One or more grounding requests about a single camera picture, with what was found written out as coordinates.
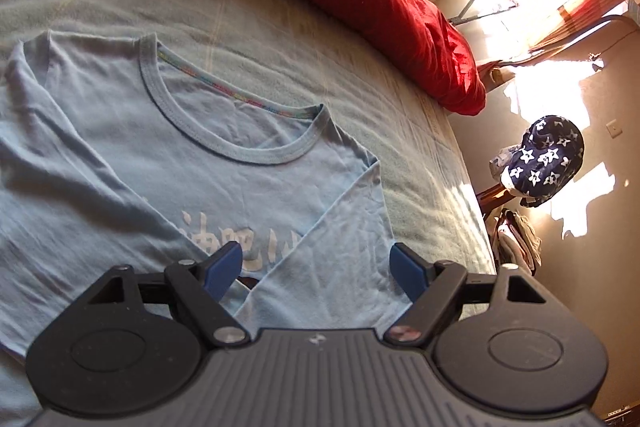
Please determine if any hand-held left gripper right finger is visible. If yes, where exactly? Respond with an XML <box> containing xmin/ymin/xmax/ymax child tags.
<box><xmin>382</xmin><ymin>243</ymin><xmax>571</xmax><ymax>348</ymax></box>

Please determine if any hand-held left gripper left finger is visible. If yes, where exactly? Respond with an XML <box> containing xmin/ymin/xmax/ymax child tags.
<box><xmin>59</xmin><ymin>241</ymin><xmax>253</xmax><ymax>348</ymax></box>

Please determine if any light blue printed t-shirt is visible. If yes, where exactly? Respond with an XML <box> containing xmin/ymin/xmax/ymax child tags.
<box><xmin>0</xmin><ymin>32</ymin><xmax>417</xmax><ymax>410</ymax></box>

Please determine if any white clothes pile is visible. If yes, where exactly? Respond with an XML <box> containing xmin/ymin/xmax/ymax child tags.
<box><xmin>492</xmin><ymin>207</ymin><xmax>544</xmax><ymax>276</ymax></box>

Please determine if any navy star print cloth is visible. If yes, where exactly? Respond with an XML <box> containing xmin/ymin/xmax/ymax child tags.
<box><xmin>500</xmin><ymin>114</ymin><xmax>585</xmax><ymax>208</ymax></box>

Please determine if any orange curtain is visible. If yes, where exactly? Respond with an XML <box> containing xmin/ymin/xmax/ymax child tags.
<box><xmin>475</xmin><ymin>0</ymin><xmax>640</xmax><ymax>74</ymax></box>

